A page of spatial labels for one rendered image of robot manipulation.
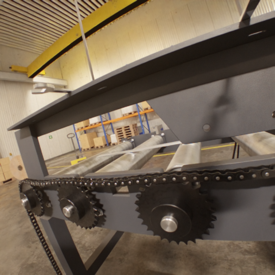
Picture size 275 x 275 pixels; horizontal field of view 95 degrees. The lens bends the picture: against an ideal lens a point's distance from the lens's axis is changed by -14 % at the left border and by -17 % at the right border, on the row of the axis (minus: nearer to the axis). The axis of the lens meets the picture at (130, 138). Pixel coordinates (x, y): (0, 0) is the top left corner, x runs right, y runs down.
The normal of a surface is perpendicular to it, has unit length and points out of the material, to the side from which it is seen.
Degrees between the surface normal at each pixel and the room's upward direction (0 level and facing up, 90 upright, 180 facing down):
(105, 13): 90
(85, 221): 90
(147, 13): 90
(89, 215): 90
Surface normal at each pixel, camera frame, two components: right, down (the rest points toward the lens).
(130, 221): -0.43, 0.20
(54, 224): 0.87, -0.17
